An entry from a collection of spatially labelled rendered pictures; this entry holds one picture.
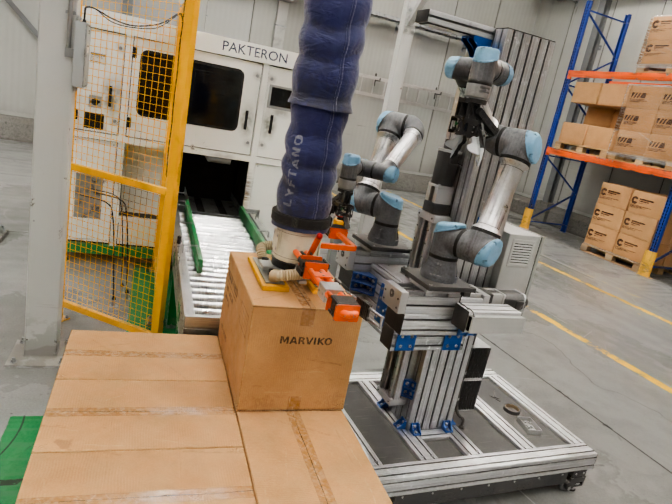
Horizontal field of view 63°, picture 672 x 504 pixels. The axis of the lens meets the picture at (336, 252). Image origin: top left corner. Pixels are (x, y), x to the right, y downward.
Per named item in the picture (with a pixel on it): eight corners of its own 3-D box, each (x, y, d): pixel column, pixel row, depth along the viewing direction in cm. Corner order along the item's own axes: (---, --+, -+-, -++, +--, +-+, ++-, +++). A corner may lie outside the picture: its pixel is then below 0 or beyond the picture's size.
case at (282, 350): (217, 335, 245) (229, 250, 235) (303, 338, 259) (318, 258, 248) (236, 411, 191) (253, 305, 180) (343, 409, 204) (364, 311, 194)
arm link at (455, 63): (487, 133, 224) (453, 45, 186) (512, 138, 217) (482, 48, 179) (474, 156, 222) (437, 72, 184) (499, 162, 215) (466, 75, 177)
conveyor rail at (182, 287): (168, 224, 459) (171, 202, 454) (175, 225, 461) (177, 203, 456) (179, 354, 250) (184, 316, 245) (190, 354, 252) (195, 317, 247)
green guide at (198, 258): (174, 207, 456) (175, 197, 454) (187, 209, 460) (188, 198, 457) (183, 272, 311) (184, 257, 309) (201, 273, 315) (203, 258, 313)
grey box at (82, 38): (76, 85, 278) (80, 23, 270) (88, 87, 280) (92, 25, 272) (71, 86, 260) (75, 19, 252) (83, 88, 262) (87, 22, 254)
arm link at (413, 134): (432, 135, 271) (393, 191, 241) (412, 131, 276) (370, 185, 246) (434, 114, 263) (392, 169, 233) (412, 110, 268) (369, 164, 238)
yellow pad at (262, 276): (247, 260, 225) (249, 248, 224) (271, 262, 229) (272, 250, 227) (261, 290, 195) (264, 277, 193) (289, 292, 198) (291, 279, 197)
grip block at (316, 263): (295, 270, 192) (297, 254, 190) (321, 272, 195) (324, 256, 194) (300, 278, 184) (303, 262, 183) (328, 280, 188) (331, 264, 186)
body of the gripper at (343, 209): (336, 217, 238) (341, 190, 235) (330, 212, 245) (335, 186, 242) (352, 219, 240) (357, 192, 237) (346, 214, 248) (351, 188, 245)
